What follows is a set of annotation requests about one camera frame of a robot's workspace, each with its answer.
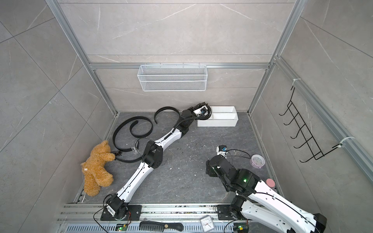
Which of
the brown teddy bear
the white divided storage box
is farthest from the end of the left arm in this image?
the brown teddy bear

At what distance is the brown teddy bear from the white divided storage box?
2.15 ft

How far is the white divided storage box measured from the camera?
108cm

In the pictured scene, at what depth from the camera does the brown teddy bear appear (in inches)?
29.9
